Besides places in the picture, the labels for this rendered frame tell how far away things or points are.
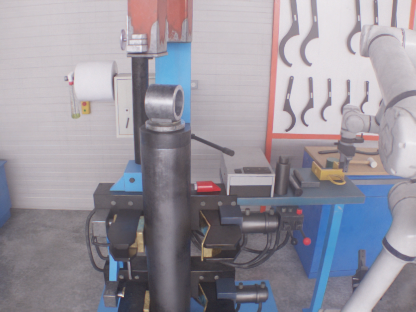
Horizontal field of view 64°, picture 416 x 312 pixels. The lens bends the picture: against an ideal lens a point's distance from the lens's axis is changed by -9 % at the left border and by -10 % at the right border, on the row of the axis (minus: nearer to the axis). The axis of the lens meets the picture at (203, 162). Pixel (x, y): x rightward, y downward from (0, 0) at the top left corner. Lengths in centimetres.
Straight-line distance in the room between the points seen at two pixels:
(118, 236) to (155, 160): 40
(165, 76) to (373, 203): 184
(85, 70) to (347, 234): 224
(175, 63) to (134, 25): 65
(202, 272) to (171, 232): 53
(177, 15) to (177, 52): 30
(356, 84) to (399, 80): 283
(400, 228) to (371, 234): 193
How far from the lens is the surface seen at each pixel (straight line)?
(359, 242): 306
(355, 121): 179
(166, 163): 146
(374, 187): 285
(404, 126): 79
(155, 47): 123
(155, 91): 145
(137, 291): 207
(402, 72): 105
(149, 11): 124
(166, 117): 145
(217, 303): 198
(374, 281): 124
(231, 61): 348
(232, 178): 179
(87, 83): 235
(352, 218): 290
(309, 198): 193
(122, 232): 168
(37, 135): 392
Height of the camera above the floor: 187
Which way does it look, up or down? 21 degrees down
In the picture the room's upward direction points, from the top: 1 degrees clockwise
